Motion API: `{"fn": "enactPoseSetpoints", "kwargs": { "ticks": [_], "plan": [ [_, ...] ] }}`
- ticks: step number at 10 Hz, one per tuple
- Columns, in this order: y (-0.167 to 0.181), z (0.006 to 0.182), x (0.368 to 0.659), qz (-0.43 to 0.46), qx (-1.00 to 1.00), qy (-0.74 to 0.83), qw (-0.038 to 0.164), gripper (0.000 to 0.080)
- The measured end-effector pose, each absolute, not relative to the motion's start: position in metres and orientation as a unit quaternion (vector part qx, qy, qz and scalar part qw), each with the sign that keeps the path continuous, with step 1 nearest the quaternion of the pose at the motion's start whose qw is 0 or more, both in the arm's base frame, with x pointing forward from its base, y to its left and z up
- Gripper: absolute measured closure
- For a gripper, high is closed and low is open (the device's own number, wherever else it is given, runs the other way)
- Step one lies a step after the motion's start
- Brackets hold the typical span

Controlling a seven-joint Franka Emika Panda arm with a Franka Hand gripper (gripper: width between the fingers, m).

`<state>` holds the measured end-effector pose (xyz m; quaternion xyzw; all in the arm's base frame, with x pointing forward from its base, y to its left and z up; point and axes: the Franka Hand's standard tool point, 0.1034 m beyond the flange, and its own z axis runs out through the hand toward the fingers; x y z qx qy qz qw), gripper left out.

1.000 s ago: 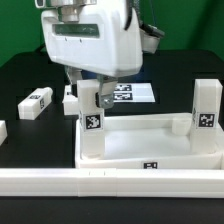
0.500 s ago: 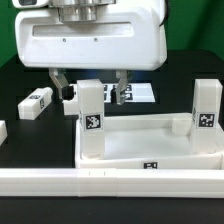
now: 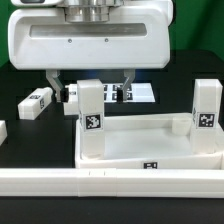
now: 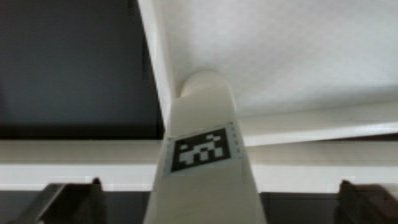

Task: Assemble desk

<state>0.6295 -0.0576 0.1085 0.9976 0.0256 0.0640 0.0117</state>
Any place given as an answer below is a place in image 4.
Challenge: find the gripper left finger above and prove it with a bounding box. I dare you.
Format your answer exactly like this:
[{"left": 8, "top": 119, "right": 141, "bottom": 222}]
[{"left": 15, "top": 179, "right": 107, "bottom": 224}]

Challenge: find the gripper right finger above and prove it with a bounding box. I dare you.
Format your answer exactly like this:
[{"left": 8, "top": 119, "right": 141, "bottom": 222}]
[{"left": 336, "top": 180, "right": 398, "bottom": 224}]

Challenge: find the white desk leg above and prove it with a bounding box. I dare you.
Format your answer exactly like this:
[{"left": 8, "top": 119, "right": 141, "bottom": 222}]
[{"left": 144, "top": 71, "right": 267, "bottom": 224}]

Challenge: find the white desk top tray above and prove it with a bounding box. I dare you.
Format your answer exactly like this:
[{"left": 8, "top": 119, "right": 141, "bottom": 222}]
[{"left": 139, "top": 0, "right": 398, "bottom": 145}]

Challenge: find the white front rail fence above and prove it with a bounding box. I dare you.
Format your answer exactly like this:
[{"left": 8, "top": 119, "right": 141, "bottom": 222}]
[{"left": 0, "top": 141, "right": 398, "bottom": 193}]

